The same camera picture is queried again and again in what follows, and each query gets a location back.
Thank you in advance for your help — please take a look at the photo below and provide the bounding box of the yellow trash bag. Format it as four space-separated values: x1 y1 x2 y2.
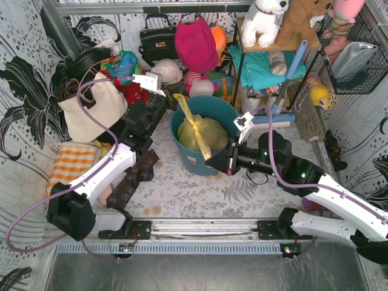
173 94 229 161

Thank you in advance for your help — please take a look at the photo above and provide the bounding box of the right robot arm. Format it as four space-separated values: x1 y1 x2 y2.
206 130 387 264

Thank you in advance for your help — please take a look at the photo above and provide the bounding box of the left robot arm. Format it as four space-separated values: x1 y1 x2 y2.
47 85 178 241

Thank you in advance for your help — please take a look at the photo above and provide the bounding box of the teal trash bin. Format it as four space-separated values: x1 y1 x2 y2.
169 96 238 176

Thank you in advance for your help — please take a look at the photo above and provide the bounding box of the cream canvas tote bag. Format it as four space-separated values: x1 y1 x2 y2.
59 81 128 144

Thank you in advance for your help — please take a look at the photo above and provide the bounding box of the magenta fabric bag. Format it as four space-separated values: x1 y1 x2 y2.
175 16 218 73

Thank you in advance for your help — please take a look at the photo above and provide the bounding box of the white plush lamb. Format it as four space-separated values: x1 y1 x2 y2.
151 59 183 85

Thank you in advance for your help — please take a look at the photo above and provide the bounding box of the red garment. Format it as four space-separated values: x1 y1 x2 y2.
116 82 150 105

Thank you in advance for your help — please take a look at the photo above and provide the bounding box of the pink plush pig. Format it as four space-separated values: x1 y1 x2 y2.
183 70 218 98

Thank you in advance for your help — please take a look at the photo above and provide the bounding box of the black leather handbag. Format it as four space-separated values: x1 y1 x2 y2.
138 13 179 67

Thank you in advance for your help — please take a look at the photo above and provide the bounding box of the white sneaker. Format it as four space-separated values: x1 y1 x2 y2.
241 95 261 113

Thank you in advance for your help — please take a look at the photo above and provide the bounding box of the rainbow striped cloth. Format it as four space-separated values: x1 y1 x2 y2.
205 70 234 103

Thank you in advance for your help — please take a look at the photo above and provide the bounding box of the blue flat mop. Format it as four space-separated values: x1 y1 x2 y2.
268 39 309 128

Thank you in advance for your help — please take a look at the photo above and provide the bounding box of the orange plush toy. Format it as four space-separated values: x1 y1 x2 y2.
210 26 227 65

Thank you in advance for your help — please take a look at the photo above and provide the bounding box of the black hat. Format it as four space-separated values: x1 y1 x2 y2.
65 47 112 81

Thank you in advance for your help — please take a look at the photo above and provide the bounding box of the teal folded towel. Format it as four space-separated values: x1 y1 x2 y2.
228 45 307 90

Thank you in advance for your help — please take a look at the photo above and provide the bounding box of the wooden metal shelf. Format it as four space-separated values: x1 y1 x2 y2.
229 16 323 112

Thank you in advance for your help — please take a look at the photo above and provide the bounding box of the brown floral necktie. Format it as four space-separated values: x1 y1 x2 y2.
107 150 159 210

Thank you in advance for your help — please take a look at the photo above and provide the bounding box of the orange checkered cloth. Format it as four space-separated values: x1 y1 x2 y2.
45 142 102 196

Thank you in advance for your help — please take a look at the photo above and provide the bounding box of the pink fuzzy case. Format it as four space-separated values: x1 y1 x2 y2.
98 184 113 207

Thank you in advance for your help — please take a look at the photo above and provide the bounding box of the yellow plush duck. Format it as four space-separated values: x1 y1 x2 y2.
307 74 329 110

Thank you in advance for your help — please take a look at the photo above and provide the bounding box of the white plush dog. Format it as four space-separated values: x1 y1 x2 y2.
241 0 289 48

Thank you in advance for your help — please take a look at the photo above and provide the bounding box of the brown teddy bear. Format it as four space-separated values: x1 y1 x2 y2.
275 0 333 49

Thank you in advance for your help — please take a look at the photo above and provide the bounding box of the silver foil pouch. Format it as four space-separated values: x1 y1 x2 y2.
332 42 379 79

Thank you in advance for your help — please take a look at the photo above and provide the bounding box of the pink plush toy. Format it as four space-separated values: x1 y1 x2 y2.
328 0 365 32

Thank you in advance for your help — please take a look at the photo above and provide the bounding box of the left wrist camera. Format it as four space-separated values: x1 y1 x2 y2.
132 72 166 97

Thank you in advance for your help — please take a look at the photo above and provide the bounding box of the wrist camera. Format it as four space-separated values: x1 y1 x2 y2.
132 72 166 97
233 112 255 144

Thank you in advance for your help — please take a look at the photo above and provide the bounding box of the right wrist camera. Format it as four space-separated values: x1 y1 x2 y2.
233 112 255 144

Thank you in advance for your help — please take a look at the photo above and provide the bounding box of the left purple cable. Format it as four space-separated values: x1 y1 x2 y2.
5 75 136 261

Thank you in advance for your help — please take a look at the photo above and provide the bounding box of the purple cable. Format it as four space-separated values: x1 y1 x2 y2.
251 105 388 261
5 75 136 261

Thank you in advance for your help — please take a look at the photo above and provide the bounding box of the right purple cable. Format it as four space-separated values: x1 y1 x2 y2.
251 105 388 261

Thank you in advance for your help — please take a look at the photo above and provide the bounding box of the black wire basket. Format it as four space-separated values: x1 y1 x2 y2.
317 15 387 95

